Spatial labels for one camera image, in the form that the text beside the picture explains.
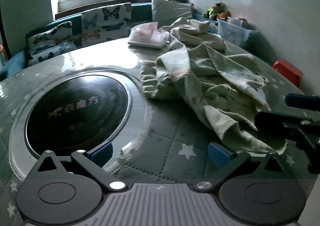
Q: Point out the folded pink garment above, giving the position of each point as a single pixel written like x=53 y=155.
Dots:
x=147 y=36

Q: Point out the teal sofa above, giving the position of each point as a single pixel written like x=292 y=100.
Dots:
x=141 y=12

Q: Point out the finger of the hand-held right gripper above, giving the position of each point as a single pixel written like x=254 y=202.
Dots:
x=270 y=122
x=300 y=101

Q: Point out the round black induction hob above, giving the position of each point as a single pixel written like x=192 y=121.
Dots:
x=75 y=113

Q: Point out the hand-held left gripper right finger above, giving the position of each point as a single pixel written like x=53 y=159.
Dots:
x=220 y=153

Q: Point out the cream garment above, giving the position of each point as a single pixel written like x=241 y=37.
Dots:
x=192 y=31

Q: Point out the orange plush toy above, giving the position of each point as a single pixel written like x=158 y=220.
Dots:
x=223 y=16

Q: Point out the butterfly print cushion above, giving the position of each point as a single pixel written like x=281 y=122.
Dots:
x=107 y=23
x=50 y=41

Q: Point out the pale green floral garment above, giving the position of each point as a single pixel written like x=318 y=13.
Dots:
x=200 y=78

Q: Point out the clear plastic storage box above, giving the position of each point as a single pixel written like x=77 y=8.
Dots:
x=235 y=31

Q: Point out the red box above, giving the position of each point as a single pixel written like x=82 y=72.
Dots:
x=287 y=70

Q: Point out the pale green pillow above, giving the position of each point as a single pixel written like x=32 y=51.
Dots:
x=170 y=11

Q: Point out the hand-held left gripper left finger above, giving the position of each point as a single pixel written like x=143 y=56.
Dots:
x=102 y=153

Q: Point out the brown teddy bear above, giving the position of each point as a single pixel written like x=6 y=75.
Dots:
x=217 y=7

